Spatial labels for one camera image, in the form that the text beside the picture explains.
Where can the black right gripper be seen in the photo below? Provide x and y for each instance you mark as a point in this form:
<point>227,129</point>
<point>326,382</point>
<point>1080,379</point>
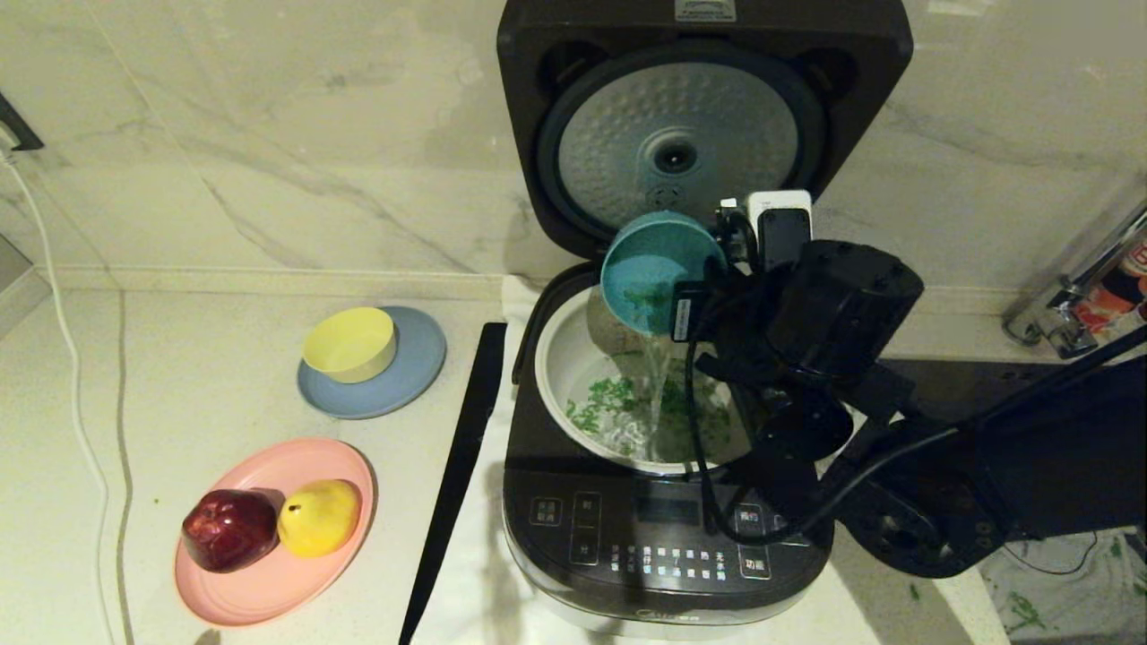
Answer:
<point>726,313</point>

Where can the teal bowl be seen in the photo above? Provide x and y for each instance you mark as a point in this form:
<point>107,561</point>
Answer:
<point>654,269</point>

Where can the black rice cooker lid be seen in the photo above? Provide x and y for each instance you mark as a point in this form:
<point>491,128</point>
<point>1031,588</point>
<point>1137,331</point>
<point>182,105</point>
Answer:
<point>676,134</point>

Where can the white inner pot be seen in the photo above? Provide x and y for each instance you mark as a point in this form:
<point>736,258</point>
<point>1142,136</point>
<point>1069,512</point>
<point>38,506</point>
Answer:
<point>564,358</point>

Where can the black rice cooker body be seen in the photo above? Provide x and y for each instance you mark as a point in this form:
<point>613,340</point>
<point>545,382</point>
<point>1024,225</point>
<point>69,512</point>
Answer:
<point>556,537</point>

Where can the yellow bowl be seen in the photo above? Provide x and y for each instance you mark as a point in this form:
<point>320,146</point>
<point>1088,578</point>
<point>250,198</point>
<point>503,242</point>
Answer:
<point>349,345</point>

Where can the chopped green bits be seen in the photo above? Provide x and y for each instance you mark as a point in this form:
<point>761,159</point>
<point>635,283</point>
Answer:
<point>618,403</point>

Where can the steel sink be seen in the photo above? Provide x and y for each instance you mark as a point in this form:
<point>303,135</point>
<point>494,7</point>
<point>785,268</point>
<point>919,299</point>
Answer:
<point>950,385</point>

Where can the black flat mat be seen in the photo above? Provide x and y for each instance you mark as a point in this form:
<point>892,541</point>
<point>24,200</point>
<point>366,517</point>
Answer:
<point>461,466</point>

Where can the blue plate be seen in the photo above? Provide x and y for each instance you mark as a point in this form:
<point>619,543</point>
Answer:
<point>417,367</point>

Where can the chrome faucet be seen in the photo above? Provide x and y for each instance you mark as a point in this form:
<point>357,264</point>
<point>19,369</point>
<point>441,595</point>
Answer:
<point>1057,318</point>

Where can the red-label bottle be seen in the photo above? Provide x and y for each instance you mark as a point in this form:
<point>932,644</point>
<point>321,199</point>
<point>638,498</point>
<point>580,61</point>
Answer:
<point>1138,258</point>

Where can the white plastic bag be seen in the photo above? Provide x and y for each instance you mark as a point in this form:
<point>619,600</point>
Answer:
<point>1066,600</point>

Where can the yellow pear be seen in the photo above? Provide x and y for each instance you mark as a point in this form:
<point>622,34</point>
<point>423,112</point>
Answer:
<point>320,518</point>

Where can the pink plate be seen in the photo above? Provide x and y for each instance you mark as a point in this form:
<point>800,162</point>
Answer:
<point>269,591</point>

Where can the dark red apple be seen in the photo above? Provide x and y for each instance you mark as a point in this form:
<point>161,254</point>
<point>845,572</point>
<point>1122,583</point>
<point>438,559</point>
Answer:
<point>231,530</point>

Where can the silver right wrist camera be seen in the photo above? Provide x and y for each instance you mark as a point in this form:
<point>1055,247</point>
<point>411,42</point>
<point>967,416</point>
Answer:
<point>775,224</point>

